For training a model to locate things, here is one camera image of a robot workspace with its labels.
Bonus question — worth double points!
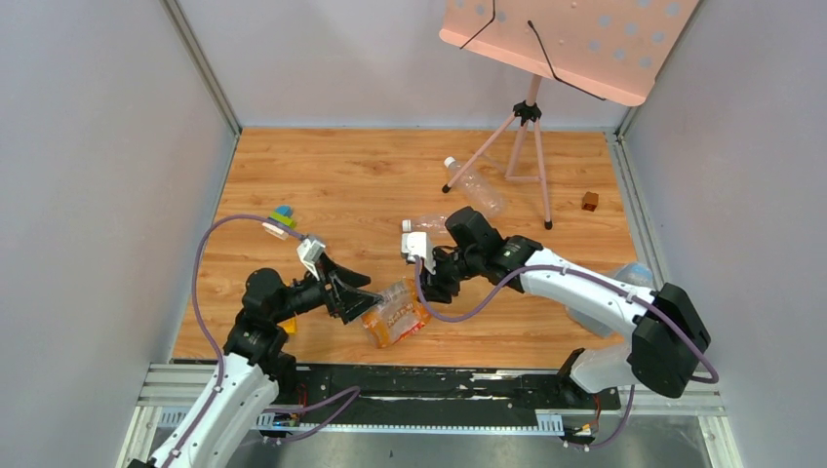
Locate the small brown cube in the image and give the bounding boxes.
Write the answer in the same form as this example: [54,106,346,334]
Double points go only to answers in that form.
[580,191,599,212]

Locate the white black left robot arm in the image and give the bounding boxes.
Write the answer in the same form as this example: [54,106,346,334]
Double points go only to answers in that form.
[129,255,382,467]

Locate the stacked toy building blocks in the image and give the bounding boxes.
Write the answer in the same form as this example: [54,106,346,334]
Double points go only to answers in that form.
[261,205,296,240]

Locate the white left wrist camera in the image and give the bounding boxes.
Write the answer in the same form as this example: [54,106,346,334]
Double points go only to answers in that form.
[296,234,327,280]

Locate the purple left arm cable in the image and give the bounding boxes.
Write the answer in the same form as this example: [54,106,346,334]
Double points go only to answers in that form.
[158,214,363,468]

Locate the black metal base rail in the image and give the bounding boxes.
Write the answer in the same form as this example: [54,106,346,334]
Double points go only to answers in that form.
[132,361,725,437]

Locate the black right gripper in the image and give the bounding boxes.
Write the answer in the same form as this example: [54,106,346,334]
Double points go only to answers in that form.
[416,248,482,303]

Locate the yellow triangular toy block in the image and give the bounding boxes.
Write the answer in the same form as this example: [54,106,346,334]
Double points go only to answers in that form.
[279,316,297,335]

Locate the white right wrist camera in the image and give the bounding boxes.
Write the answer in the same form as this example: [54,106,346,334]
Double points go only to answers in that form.
[400,231,436,274]

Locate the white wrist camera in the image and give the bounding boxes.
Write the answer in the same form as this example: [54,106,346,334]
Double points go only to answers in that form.
[296,234,327,280]
[400,231,436,274]

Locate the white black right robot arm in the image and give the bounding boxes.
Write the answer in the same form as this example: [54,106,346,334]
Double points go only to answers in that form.
[401,207,720,408]

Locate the orange label plastic bottle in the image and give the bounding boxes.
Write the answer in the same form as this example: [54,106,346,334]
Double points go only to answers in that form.
[361,278,432,349]

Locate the pink music stand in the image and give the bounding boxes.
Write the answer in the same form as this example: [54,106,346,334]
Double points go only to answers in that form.
[439,0,700,229]

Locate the clear bottle lying centre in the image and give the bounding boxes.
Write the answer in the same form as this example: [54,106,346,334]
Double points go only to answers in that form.
[401,214,448,235]

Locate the clear bottle near stand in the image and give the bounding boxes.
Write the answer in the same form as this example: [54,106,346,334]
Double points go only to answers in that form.
[442,167,506,218]

